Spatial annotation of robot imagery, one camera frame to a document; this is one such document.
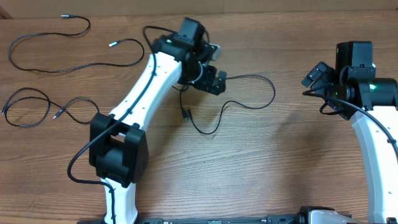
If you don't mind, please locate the thin black USB cable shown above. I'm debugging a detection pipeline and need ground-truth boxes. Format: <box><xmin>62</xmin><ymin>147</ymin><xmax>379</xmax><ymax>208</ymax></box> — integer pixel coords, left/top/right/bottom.
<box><xmin>172</xmin><ymin>73</ymin><xmax>277</xmax><ymax>136</ymax></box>

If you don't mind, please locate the thick black cable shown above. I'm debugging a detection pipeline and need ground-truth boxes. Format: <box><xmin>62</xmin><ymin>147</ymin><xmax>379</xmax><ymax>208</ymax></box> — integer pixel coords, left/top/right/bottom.
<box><xmin>7</xmin><ymin>14</ymin><xmax>146</xmax><ymax>74</ymax></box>

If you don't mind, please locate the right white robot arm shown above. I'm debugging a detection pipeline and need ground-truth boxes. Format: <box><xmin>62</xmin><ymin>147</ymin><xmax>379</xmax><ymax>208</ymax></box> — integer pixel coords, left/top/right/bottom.
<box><xmin>302</xmin><ymin>41</ymin><xmax>397</xmax><ymax>223</ymax></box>

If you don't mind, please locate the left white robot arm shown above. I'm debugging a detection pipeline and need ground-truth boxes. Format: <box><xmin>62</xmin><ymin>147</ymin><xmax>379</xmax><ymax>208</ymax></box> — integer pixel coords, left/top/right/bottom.
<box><xmin>88</xmin><ymin>17</ymin><xmax>226</xmax><ymax>223</ymax></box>

